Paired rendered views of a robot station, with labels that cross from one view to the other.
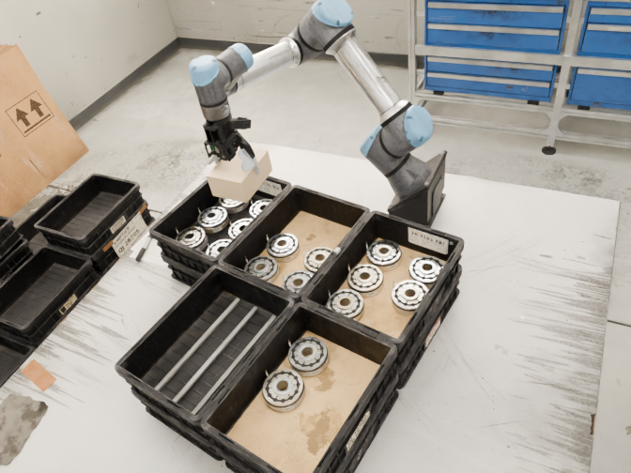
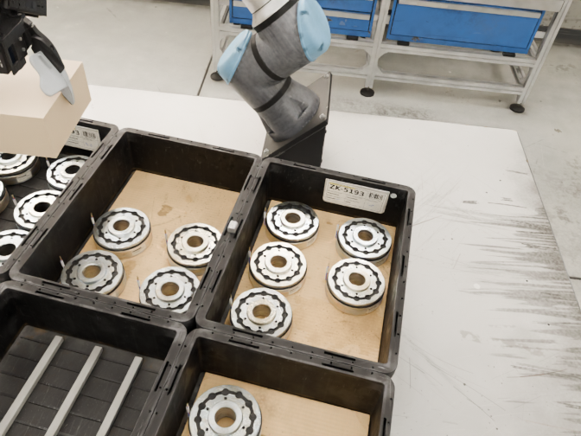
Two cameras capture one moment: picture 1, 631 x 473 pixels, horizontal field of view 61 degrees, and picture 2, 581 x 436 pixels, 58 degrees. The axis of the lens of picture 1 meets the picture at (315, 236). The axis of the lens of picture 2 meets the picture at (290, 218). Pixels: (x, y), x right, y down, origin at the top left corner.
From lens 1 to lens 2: 69 cm
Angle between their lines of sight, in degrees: 23
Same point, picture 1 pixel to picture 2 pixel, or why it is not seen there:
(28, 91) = not seen: outside the picture
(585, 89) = (405, 22)
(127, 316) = not seen: outside the picture
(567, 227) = (477, 164)
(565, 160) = (386, 102)
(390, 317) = (334, 323)
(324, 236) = (186, 206)
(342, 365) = (287, 425)
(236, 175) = (28, 106)
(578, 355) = (559, 324)
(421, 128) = (319, 30)
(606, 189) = not seen: hidden behind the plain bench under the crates
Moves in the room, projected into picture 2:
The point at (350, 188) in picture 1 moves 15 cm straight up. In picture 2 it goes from (191, 135) to (188, 86)
